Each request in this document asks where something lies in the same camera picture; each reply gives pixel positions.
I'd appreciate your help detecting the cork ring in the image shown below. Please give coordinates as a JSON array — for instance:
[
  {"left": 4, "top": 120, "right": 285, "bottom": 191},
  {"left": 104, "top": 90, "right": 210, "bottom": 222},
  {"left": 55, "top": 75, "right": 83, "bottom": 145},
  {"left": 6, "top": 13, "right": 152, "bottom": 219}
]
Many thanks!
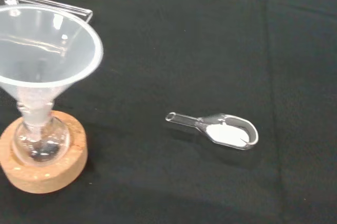
[{"left": 0, "top": 110, "right": 88, "bottom": 194}]

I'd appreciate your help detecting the small round-bottom glass flask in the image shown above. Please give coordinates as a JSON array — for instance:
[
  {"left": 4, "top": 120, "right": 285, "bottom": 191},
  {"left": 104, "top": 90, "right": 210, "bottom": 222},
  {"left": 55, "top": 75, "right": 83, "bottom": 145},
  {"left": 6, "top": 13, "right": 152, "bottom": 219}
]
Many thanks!
[{"left": 12, "top": 102, "right": 71, "bottom": 167}]

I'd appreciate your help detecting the black bench cloth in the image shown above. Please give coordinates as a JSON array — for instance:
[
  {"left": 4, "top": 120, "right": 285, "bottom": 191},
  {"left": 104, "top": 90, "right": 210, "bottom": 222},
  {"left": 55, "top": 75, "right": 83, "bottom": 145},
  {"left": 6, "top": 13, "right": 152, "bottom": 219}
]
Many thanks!
[{"left": 0, "top": 0, "right": 337, "bottom": 224}]

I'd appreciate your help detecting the clear plastic funnel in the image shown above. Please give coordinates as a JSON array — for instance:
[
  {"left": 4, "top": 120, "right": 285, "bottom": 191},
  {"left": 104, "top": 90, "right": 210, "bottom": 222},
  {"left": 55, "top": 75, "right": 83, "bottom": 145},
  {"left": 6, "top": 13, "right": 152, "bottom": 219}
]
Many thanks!
[{"left": 0, "top": 5, "right": 104, "bottom": 130}]

